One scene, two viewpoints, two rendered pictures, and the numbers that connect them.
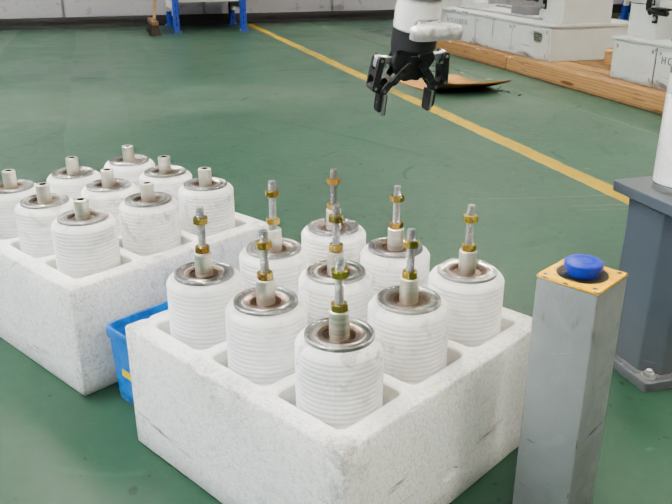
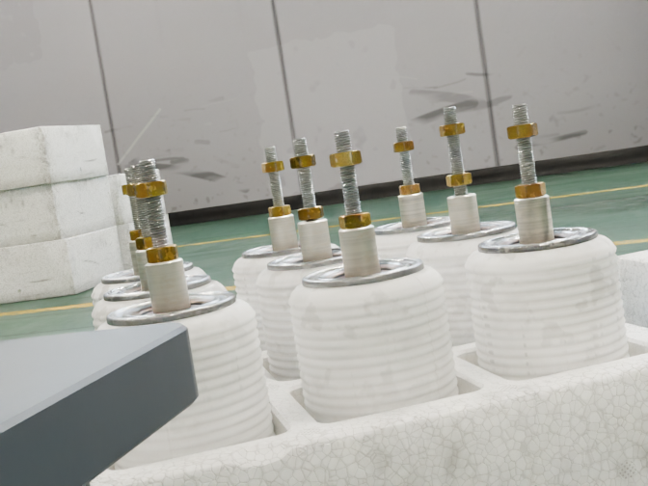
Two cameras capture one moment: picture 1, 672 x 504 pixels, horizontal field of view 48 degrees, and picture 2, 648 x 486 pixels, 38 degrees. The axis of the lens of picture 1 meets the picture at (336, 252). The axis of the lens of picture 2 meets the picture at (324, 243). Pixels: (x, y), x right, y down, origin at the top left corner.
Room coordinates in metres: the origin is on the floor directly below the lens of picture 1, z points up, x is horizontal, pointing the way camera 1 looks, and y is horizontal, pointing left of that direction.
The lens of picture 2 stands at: (1.26, -0.58, 0.33)
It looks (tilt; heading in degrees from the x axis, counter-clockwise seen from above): 5 degrees down; 123
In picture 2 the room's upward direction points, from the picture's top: 9 degrees counter-clockwise
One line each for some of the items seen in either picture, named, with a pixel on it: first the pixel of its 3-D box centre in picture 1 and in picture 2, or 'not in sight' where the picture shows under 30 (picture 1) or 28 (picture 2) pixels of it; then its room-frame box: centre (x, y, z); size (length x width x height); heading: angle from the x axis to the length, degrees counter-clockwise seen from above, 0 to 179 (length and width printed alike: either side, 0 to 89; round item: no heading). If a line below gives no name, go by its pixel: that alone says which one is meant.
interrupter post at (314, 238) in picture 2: (336, 263); (315, 242); (0.88, 0.00, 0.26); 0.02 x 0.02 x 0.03
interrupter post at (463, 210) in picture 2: (273, 239); (464, 216); (0.96, 0.09, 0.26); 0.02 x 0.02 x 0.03
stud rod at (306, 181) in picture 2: (336, 233); (307, 189); (0.88, 0.00, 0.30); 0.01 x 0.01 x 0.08
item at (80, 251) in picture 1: (90, 272); not in sight; (1.09, 0.39, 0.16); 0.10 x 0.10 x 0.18
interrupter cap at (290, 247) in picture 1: (273, 248); (466, 233); (0.96, 0.09, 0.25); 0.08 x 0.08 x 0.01
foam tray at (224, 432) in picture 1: (336, 382); (350, 472); (0.88, 0.00, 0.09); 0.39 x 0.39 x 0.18; 46
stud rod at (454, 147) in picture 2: (272, 207); (455, 156); (0.96, 0.09, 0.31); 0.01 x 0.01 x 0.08
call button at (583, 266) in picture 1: (583, 268); not in sight; (0.73, -0.26, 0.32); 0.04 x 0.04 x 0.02
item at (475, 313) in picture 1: (462, 334); (197, 459); (0.88, -0.17, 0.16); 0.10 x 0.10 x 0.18
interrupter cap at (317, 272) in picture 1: (336, 272); (317, 259); (0.88, 0.00, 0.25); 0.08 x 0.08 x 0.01
